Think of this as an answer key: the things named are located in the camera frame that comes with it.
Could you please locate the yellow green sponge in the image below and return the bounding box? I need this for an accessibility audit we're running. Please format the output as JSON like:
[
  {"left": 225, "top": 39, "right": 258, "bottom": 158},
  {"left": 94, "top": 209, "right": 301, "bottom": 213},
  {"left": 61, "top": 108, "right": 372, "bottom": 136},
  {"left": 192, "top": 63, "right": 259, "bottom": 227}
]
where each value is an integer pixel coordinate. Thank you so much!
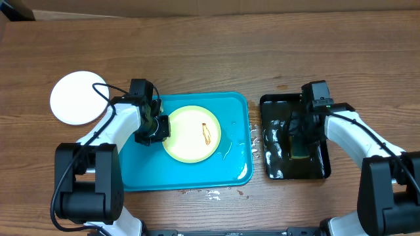
[{"left": 289, "top": 136, "right": 310, "bottom": 159}]

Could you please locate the yellow-green plate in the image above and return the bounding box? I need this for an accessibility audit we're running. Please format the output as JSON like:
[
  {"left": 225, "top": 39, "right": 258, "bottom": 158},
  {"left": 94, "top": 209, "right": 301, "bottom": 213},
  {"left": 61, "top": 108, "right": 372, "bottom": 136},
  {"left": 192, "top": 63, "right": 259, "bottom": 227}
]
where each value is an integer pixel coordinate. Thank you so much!
[{"left": 163, "top": 106, "right": 221, "bottom": 163}]

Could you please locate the white plate with stain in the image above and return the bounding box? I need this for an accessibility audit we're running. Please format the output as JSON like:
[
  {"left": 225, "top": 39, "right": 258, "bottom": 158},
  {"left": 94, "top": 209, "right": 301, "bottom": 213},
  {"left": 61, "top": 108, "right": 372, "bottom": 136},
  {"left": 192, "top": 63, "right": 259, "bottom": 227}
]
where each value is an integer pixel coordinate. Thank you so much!
[{"left": 50, "top": 71, "right": 110, "bottom": 125}]

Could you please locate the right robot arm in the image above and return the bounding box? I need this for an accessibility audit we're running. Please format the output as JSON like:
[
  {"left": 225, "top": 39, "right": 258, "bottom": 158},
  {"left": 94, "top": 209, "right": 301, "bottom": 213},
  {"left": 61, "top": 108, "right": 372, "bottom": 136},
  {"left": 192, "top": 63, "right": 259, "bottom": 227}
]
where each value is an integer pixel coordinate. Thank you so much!
[{"left": 289, "top": 81, "right": 419, "bottom": 235}]

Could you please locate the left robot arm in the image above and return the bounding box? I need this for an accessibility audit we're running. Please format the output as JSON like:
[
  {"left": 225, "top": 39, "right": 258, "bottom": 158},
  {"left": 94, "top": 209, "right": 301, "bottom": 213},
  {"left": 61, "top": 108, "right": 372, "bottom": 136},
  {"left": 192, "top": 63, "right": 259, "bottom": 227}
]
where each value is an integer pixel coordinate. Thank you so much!
[{"left": 50, "top": 79, "right": 170, "bottom": 236}]

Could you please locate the black water tray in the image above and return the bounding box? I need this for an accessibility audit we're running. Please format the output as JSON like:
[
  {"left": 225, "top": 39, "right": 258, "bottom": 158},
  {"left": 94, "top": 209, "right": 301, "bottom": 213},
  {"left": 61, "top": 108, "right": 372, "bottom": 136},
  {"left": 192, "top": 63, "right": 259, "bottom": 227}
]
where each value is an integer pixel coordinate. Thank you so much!
[{"left": 260, "top": 93, "right": 331, "bottom": 180}]

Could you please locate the teal plastic tray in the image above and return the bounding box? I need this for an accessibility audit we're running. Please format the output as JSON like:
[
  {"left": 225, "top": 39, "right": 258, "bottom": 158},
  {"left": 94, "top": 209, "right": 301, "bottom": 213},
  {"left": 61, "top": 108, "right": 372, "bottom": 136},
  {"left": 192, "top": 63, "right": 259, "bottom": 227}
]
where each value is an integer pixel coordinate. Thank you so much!
[{"left": 119, "top": 92, "right": 253, "bottom": 191}]

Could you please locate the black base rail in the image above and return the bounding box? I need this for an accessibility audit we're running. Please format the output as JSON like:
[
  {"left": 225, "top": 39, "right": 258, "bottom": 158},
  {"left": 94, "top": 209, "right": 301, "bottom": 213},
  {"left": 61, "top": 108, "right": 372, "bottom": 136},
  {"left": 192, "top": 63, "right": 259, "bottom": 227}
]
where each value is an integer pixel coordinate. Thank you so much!
[{"left": 140, "top": 227, "right": 330, "bottom": 236}]

